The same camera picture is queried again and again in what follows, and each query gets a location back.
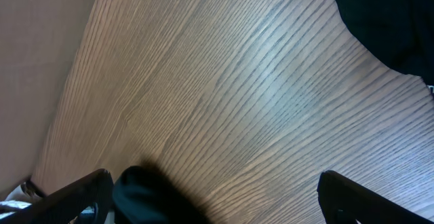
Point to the black t-shirt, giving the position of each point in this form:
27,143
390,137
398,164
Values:
144,195

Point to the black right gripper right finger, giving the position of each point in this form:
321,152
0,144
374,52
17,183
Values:
344,201

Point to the beige folded trousers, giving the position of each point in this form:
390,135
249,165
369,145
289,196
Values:
23,196

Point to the black garment pile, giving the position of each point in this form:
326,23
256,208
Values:
397,32

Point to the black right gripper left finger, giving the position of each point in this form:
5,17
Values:
87,200

